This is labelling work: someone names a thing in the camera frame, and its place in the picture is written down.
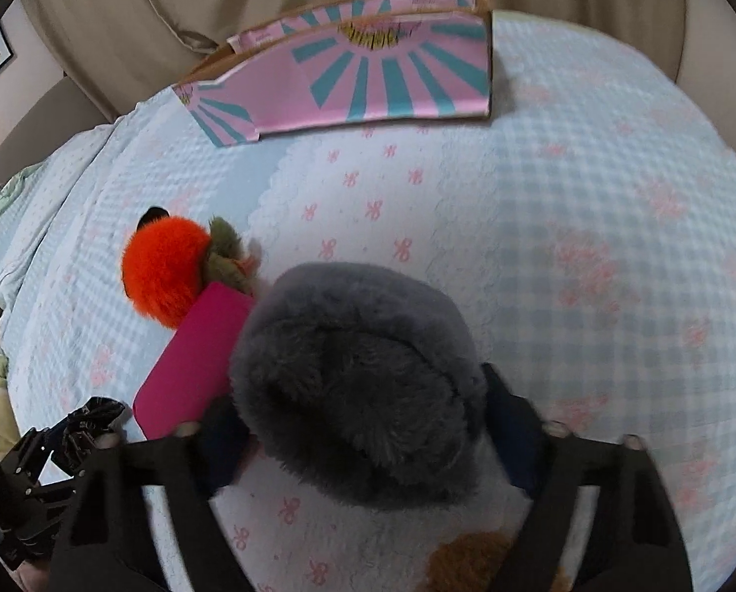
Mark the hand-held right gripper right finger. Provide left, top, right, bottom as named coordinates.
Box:
left=481, top=364, right=696, bottom=592

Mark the light green cloth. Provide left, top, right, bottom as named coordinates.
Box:
left=0, top=166, right=33, bottom=226

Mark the grey fluffy plush toy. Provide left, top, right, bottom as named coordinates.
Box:
left=229, top=262, right=489, bottom=510

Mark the blue checked bed blanket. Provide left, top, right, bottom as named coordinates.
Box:
left=0, top=9, right=736, bottom=592

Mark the orange fluffy plush toy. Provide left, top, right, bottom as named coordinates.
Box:
left=120, top=206, right=264, bottom=322

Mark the pink and teal cardboard box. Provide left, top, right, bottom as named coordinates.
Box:
left=172, top=0, right=493, bottom=149

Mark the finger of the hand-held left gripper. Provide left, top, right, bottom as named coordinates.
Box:
left=11, top=397, right=130, bottom=489

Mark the magenta flat pouch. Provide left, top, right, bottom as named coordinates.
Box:
left=132, top=282, right=256, bottom=443

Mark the brown plush toy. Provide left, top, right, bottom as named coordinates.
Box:
left=426, top=530, right=569, bottom=592

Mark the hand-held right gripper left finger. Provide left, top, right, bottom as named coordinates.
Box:
left=50, top=396, right=253, bottom=592

